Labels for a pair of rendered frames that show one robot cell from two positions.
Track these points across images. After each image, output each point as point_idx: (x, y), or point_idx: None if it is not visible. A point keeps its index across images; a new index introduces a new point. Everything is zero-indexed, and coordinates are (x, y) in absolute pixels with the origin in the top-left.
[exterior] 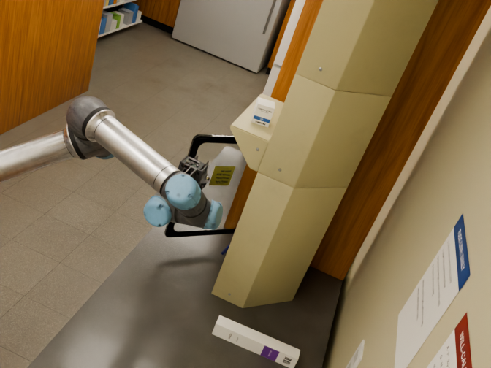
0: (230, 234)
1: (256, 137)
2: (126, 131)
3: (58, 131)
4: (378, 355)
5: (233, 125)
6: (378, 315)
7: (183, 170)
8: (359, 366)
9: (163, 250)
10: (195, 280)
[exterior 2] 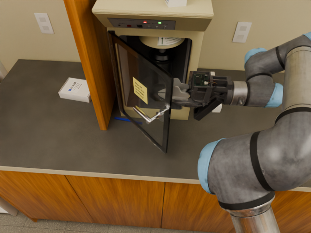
0: (114, 124)
1: (211, 2)
2: (309, 85)
3: (263, 221)
4: (279, 0)
5: (211, 13)
6: (239, 6)
7: (214, 87)
8: (254, 24)
9: (165, 158)
10: (183, 131)
